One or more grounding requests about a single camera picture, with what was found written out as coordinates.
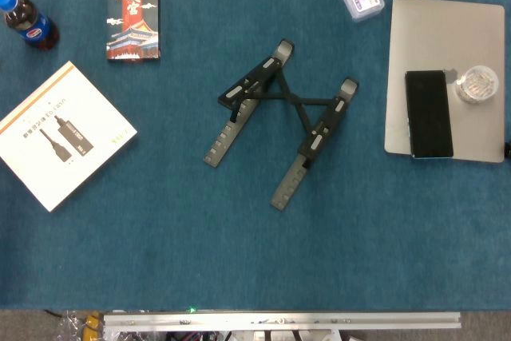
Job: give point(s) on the black folding laptop stand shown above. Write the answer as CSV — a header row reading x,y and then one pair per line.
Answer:
x,y
247,89

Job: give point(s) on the silver closed laptop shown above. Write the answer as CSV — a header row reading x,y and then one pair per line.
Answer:
x,y
439,37

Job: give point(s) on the blue felt table cover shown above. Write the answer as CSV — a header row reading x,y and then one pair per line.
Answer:
x,y
239,245

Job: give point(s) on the red black palace print box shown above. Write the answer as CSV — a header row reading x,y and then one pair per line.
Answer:
x,y
133,25

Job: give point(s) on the black smartphone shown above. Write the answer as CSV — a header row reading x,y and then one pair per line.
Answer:
x,y
429,117

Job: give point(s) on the clear round jar of clips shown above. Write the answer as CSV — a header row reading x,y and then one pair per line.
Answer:
x,y
477,83

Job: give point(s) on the small yellow object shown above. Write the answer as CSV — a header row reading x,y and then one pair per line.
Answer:
x,y
92,323

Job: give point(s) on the Pepsi cola bottle blue cap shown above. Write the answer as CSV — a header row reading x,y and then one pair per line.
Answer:
x,y
32,27

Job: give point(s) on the clear crinkled plastic bag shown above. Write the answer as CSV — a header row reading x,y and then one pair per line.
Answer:
x,y
70,327

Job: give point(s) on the aluminium frame rail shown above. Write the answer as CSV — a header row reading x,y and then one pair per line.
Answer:
x,y
279,321

